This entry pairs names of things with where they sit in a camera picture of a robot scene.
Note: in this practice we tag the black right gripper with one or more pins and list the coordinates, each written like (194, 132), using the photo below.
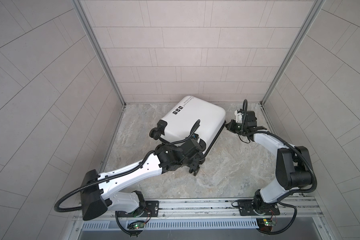
(231, 127)

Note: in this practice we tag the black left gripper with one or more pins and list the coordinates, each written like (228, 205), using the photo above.
(195, 160)

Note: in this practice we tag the black and white suitcase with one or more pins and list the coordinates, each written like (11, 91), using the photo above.
(191, 118)

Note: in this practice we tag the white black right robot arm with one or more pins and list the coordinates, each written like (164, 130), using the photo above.
(294, 171)

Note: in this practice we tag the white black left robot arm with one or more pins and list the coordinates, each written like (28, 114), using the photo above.
(105, 190)

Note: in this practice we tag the left green circuit board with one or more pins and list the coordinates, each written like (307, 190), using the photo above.
(137, 225)

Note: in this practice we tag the green circuit board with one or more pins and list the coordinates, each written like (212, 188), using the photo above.
(137, 225)
(266, 225)

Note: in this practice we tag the right green circuit board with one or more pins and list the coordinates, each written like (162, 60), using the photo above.
(266, 225)

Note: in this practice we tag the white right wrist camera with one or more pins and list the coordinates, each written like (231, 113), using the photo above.
(238, 115)

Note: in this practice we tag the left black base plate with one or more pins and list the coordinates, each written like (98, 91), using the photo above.
(151, 210)

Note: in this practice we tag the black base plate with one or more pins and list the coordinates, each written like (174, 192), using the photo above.
(151, 210)
(256, 208)

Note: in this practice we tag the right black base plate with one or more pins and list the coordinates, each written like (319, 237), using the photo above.
(256, 208)

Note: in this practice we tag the aluminium mounting rail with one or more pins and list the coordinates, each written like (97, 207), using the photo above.
(208, 214)

